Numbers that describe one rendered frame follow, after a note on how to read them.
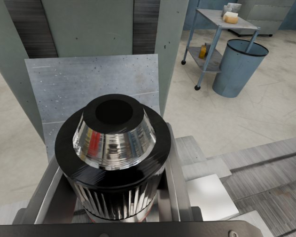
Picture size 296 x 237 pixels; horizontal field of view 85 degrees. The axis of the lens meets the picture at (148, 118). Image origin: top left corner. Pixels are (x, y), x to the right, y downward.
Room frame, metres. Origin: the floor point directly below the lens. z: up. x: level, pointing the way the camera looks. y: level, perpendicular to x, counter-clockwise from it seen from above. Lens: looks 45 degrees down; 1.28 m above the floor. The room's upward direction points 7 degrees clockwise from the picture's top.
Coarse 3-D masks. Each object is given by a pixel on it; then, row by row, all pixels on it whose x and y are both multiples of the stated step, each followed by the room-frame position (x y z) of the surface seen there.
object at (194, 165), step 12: (180, 144) 0.21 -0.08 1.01; (192, 144) 0.21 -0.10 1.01; (180, 156) 0.18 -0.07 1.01; (192, 156) 0.19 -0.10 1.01; (204, 156) 0.19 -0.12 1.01; (192, 168) 0.13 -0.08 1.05; (204, 168) 0.14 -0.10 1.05; (216, 168) 0.14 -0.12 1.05; (156, 192) 0.09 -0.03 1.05; (156, 204) 0.09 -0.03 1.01; (156, 216) 0.07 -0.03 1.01
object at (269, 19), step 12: (240, 0) 5.05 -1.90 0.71; (252, 0) 4.70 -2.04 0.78; (264, 0) 4.71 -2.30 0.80; (276, 0) 4.84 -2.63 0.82; (288, 0) 4.98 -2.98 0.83; (240, 12) 4.90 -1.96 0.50; (252, 12) 4.65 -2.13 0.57; (264, 12) 4.77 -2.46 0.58; (276, 12) 4.91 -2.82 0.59; (264, 24) 4.85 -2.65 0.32; (276, 24) 5.00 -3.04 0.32; (240, 36) 4.68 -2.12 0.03
